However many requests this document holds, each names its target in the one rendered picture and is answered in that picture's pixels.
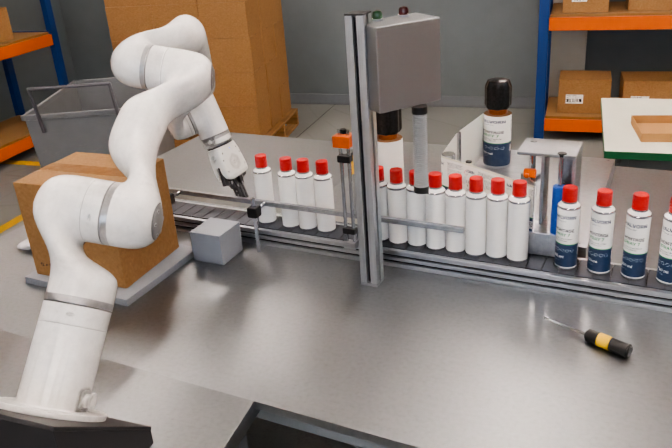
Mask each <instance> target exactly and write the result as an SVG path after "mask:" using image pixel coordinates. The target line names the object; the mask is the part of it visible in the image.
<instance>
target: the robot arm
mask: <svg viewBox="0 0 672 448"><path fill-rule="evenodd" d="M110 64H111V70H112V72H113V74H114V76H115V77H116V79H118V80H119V81H120V82H121V83H123V84H125V85H127V86H130V87H134V88H139V89H145V90H147V91H145V92H142V93H140V94H137V95H135V96H133V97H132V98H130V99H129V100H128V101H127V102H126V103H125V104H124V105H123V106H122V108H121V110H120V112H119V114H118V116H117V118H116V120H115V123H114V125H113V127H112V130H111V133H110V137H109V152H110V155H111V158H112V160H113V162H114V163H115V165H116V166H117V168H118V169H119V170H120V171H121V172H122V173H123V174H124V175H125V176H126V177H127V178H128V179H127V181H125V182H123V183H120V182H114V181H108V180H102V179H96V178H90V177H84V176H77V175H59V176H55V177H52V178H50V179H49V180H47V181H46V182H45V183H44V184H43V185H42V186H41V187H40V189H39V190H38V192H37V194H36V196H35V199H34V202H33V215H34V219H35V222H36V225H37V227H38V229H39V231H40V234H41V236H42V238H43V240H44V242H45V244H46V246H47V249H48V252H49V257H50V264H51V267H50V276H49V281H48V285H47V289H46V293H45V297H44V300H43V304H42V307H41V311H40V314H39V318H38V322H37V325H36V329H35V332H34V336H33V340H32V343H31V347H30V350H29V354H28V357H27V361H26V364H25V368H24V371H23V375H22V378H21V382H20V386H19V389H18V393H17V396H16V397H0V409H4V410H8V411H12V412H16V413H21V414H27V415H32V416H38V417H45V418H52V419H60V420H69V421H79V422H104V421H106V418H107V414H106V413H104V412H101V411H97V410H94V407H95V406H96V404H97V395H96V393H92V390H93V386H94V382H95V378H96V374H97V371H98V367H99V363H100V359H101V355H102V351H103V347H104V343H105V339H106V335H107V331H108V327H109V323H110V319H111V315H112V311H113V307H114V303H115V299H116V294H117V287H118V285H117V280H116V278H115V277H114V276H113V275H112V274H111V273H110V272H109V271H108V270H106V269H105V268H103V267H101V266H100V265H98V264H97V263H95V262H94V261H92V260H91V259H89V258H88V257H87V256H86V254H85V252H84V249H83V244H84V242H90V243H96V244H102V245H108V246H114V247H120V248H126V249H139V248H144V247H146V246H149V245H150V244H152V243H153V242H154V241H155V240H156V239H157V238H158V236H159V234H160V233H161V231H162V230H161V229H162V226H163V220H164V217H163V208H162V202H161V197H160V193H159V189H158V185H157V180H156V159H157V154H158V150H159V147H160V145H161V142H162V139H163V137H164V134H165V132H166V130H167V128H168V130H169V133H170V135H171V136H172V137H173V138H174V139H176V140H183V139H186V138H189V137H191V136H193V135H196V134H198V135H199V136H200V138H201V140H202V143H203V145H204V147H205V148H208V147H209V148H208V149H207V150H208V155H209V159H210V162H211V165H212V168H213V170H214V173H215V175H216V177H217V179H218V180H219V182H222V185H223V187H225V186H229V187H230V188H231V189H233V191H234V193H235V195H236V196H239V197H249V195H248V193H247V191H246V188H245V186H244V180H243V178H244V176H245V174H246V170H247V169H248V166H247V163H246V161H245V159H244V157H243V155H242V153H241V151H240V149H239V148H238V146H237V145H236V143H235V142H234V140H231V139H229V138H231V137H232V136H231V133H230V131H229V129H228V127H227V124H226V122H225V120H224V118H223V115H222V113H221V111H220V109H219V106H218V104H217V102H216V99H215V97H214V95H213V92H214V90H215V70H214V67H213V65H212V60H211V55H210V50H209V45H208V40H207V36H206V32H205V29H204V27H203V25H202V24H201V22H200V21H199V20H198V19H196V18H195V17H193V16H191V15H180V16H178V17H176V18H175V19H173V20H172V21H171V22H170V23H169V24H167V25H165V26H164V27H161V28H157V29H153V30H148V31H144V32H141V33H138V34H135V35H133V36H130V37H129V38H127V39H125V40H124V41H122V42H121V43H120V44H119V45H118V46H117V47H116V48H115V50H114V51H113V53H112V56H111V60H110Z"/></svg>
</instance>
